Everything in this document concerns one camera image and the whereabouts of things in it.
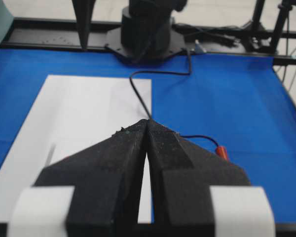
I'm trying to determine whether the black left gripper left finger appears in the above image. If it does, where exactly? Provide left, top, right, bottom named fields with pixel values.
left=34, top=119, right=147, bottom=237

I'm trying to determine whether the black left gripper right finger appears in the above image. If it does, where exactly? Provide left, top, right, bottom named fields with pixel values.
left=146, top=120, right=251, bottom=237

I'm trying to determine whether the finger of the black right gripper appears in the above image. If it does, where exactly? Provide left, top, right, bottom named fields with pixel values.
left=73, top=0, right=96, bottom=49

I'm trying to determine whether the red handled soldering iron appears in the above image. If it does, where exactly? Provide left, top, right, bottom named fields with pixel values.
left=215, top=146, right=229, bottom=161

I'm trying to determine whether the black soldering iron cable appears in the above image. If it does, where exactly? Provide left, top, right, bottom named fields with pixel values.
left=129, top=46, right=219, bottom=149

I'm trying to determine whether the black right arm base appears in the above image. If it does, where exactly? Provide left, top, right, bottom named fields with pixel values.
left=105, top=6, right=185, bottom=64

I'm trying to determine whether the large white foam board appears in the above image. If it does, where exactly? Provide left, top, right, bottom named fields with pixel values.
left=0, top=75, right=146, bottom=222

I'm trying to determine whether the blue table cloth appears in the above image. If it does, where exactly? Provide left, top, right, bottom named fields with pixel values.
left=0, top=49, right=296, bottom=223

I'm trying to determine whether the black aluminium frame rail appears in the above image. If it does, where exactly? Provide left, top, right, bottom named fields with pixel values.
left=0, top=18, right=296, bottom=66

